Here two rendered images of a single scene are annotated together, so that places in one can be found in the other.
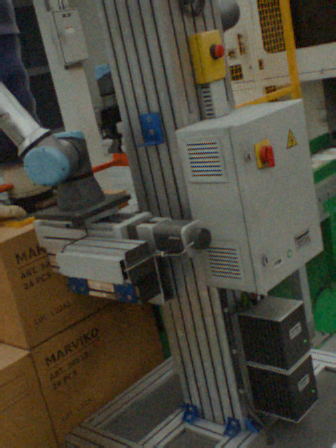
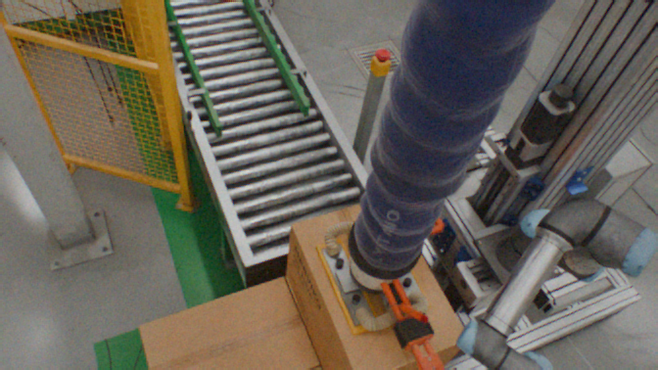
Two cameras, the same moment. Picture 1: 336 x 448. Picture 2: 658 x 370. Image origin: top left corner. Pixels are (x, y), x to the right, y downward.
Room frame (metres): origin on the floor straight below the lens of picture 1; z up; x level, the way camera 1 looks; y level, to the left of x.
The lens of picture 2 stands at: (2.34, 1.40, 2.60)
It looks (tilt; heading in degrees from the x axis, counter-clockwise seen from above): 53 degrees down; 283
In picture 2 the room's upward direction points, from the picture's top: 11 degrees clockwise
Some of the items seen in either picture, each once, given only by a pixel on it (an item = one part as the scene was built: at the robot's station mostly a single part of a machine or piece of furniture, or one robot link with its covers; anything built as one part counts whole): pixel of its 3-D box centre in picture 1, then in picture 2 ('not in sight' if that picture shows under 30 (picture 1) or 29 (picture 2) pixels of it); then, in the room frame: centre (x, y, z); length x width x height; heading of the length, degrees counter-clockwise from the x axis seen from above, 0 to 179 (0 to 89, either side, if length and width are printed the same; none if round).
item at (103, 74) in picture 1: (107, 79); not in sight; (2.33, 0.11, 1.38); 0.09 x 0.08 x 0.11; 103
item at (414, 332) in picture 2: not in sight; (413, 330); (2.16, 0.68, 1.08); 0.10 x 0.08 x 0.06; 43
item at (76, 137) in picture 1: (68, 152); (540, 232); (1.88, 0.26, 1.20); 0.13 x 0.12 x 0.14; 165
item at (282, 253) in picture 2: not in sight; (321, 242); (2.58, 0.22, 0.58); 0.70 x 0.03 x 0.06; 45
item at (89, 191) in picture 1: (78, 188); (523, 249); (1.89, 0.25, 1.09); 0.15 x 0.15 x 0.10
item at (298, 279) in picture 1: (292, 241); (363, 132); (2.63, -0.54, 0.50); 0.07 x 0.07 x 1.00; 45
